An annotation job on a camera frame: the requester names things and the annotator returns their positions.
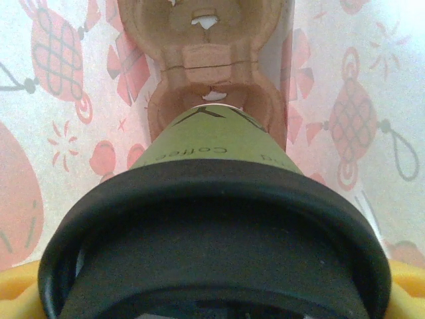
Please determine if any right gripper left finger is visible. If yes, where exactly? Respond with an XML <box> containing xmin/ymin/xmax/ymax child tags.
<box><xmin>0</xmin><ymin>261</ymin><xmax>46</xmax><ymax>319</ymax></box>

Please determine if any black plastic cup lid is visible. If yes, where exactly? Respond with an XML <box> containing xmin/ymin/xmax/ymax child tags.
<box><xmin>37</xmin><ymin>158</ymin><xmax>393</xmax><ymax>319</ymax></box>

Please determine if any brown pulp cup carrier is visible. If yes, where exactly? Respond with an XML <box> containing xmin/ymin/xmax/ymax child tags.
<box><xmin>121</xmin><ymin>0</ymin><xmax>290</xmax><ymax>147</ymax></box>

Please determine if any white red-printed paper bag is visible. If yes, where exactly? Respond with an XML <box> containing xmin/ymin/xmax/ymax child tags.
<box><xmin>0</xmin><ymin>0</ymin><xmax>425</xmax><ymax>319</ymax></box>

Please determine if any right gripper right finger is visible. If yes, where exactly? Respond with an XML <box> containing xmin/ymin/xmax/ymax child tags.
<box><xmin>388</xmin><ymin>259</ymin><xmax>425</xmax><ymax>319</ymax></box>

